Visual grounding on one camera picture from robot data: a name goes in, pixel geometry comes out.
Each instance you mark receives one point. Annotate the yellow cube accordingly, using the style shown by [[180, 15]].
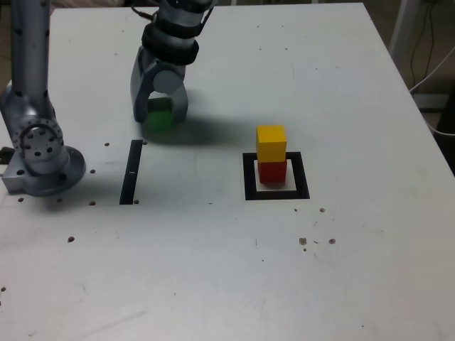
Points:
[[272, 144]]

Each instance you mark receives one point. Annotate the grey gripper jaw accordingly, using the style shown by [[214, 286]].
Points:
[[140, 92], [179, 103]]

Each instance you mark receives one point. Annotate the green cube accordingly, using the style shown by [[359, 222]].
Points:
[[160, 119]]

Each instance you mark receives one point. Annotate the white metal post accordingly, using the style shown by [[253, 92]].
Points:
[[400, 25]]

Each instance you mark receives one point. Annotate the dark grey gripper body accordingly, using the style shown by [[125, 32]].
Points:
[[172, 66]]

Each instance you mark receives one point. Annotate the black tape strip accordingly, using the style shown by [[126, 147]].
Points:
[[129, 184]]

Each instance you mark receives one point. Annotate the red cube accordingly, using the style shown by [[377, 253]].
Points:
[[272, 172]]

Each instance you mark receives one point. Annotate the black tape square outline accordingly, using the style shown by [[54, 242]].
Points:
[[248, 177]]

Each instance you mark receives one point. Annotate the grey shelf bar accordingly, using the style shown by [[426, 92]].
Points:
[[433, 101]]

